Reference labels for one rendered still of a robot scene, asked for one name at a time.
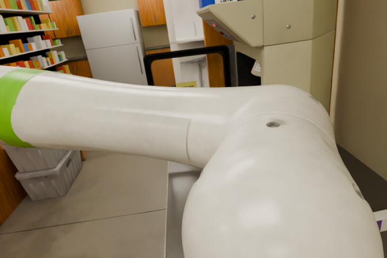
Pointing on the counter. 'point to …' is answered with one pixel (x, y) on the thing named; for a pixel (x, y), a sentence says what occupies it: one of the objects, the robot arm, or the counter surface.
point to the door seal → (189, 54)
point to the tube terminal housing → (294, 26)
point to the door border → (193, 55)
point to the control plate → (220, 29)
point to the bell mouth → (256, 69)
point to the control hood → (238, 19)
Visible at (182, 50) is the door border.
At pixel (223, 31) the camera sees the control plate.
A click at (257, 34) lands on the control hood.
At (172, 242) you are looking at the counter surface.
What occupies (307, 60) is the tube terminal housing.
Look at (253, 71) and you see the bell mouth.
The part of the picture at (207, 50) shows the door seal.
